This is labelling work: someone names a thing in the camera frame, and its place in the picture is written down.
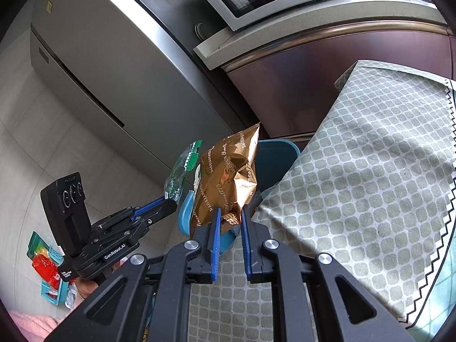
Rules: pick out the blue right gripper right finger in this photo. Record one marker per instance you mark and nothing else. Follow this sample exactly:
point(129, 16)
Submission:
point(246, 241)

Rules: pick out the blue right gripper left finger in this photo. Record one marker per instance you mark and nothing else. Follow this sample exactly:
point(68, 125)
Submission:
point(213, 245)

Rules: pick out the gold brown snack bag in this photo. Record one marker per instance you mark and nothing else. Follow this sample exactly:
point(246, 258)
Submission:
point(227, 180)

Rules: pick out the green clear plastic wrapper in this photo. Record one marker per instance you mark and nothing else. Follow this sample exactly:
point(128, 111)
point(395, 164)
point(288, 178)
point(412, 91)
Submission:
point(185, 163)

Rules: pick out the pink sleeved left forearm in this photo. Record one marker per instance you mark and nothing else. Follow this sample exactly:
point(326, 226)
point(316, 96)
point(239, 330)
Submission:
point(34, 328)

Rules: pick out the blue plastic trash bin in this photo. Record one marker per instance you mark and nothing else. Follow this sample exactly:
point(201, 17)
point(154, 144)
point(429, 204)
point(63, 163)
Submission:
point(274, 158)

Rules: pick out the purple kitchen cabinet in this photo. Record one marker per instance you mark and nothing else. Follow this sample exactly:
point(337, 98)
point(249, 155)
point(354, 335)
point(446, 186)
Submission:
point(290, 84)

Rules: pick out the left hand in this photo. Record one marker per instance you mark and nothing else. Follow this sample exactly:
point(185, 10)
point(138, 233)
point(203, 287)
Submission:
point(86, 287)

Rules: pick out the red snack packet on floor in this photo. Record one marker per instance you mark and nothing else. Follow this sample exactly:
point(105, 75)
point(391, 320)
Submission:
point(47, 270)

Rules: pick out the teal basket on floor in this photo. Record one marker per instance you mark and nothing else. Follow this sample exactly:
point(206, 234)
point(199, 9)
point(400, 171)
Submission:
point(37, 246)

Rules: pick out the patterned tablecloth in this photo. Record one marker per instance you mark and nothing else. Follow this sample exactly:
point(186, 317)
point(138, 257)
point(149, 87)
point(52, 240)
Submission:
point(375, 189)

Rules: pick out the silver refrigerator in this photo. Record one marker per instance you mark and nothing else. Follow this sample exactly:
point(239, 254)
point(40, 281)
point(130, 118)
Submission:
point(128, 71)

